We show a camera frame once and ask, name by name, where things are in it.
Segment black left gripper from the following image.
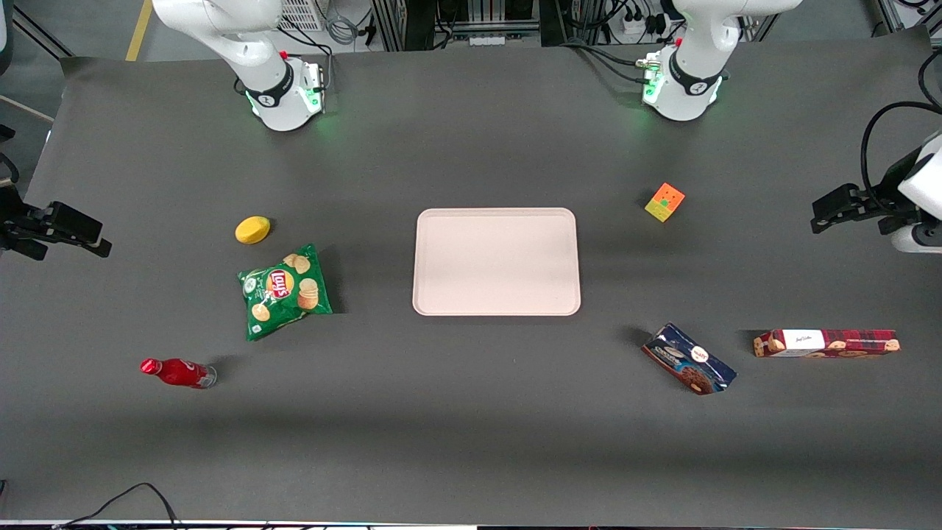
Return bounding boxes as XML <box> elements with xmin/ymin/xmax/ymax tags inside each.
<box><xmin>811</xmin><ymin>157</ymin><xmax>922</xmax><ymax>236</ymax></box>

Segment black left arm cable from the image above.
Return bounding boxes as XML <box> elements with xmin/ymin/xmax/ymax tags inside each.
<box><xmin>860</xmin><ymin>50</ymin><xmax>942</xmax><ymax>214</ymax></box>

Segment orange yellow puzzle cube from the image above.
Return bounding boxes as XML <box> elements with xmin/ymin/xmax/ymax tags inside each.
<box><xmin>645</xmin><ymin>182</ymin><xmax>686</xmax><ymax>223</ymax></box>

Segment red soda bottle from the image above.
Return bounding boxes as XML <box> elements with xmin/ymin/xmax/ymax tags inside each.
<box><xmin>140</xmin><ymin>358</ymin><xmax>219</xmax><ymax>389</ymax></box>

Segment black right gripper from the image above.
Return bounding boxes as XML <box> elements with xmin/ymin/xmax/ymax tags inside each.
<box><xmin>0</xmin><ymin>184</ymin><xmax>113</xmax><ymax>261</ymax></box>

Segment yellow lemon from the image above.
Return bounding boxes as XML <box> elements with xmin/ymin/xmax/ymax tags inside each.
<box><xmin>235</xmin><ymin>216</ymin><xmax>272</xmax><ymax>245</ymax></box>

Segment black cables at left arm base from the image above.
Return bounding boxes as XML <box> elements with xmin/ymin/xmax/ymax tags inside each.
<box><xmin>559</xmin><ymin>38</ymin><xmax>667</xmax><ymax>85</ymax></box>

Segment grey coiled cable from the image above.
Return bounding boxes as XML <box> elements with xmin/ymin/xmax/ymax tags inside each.
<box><xmin>322</xmin><ymin>0</ymin><xmax>363</xmax><ymax>46</ymax></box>

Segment dark grey table mat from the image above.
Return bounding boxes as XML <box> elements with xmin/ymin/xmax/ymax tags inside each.
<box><xmin>0</xmin><ymin>26</ymin><xmax>942</xmax><ymax>529</ymax></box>

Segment black cable at right arm base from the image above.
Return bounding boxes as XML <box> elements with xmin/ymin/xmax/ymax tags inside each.
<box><xmin>234</xmin><ymin>21</ymin><xmax>336</xmax><ymax>100</ymax></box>

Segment beige plastic tray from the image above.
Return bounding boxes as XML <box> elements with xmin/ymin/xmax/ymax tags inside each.
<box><xmin>412</xmin><ymin>207</ymin><xmax>582</xmax><ymax>317</ymax></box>

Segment red cookie box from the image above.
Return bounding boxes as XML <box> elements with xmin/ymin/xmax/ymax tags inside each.
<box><xmin>753</xmin><ymin>328</ymin><xmax>902</xmax><ymax>359</ymax></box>

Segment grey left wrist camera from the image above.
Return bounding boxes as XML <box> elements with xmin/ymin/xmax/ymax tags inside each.
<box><xmin>890</xmin><ymin>221</ymin><xmax>942</xmax><ymax>255</ymax></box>

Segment green chips bag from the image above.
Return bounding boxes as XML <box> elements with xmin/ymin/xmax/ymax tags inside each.
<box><xmin>236</xmin><ymin>244</ymin><xmax>333</xmax><ymax>342</ymax></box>

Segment aluminium equipment frame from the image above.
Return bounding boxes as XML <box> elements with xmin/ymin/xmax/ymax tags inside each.
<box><xmin>370</xmin><ymin>0</ymin><xmax>564</xmax><ymax>52</ymax></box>

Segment black cable on table edge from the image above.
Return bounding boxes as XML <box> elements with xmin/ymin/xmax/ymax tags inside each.
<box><xmin>53</xmin><ymin>482</ymin><xmax>183</xmax><ymax>530</ymax></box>

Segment white perforated box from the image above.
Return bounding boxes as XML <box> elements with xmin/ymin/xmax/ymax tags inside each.
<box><xmin>277</xmin><ymin>0</ymin><xmax>326</xmax><ymax>32</ymax></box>

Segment blue cookie bag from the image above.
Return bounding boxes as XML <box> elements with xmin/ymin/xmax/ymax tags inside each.
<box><xmin>640</xmin><ymin>322</ymin><xmax>738</xmax><ymax>396</ymax></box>

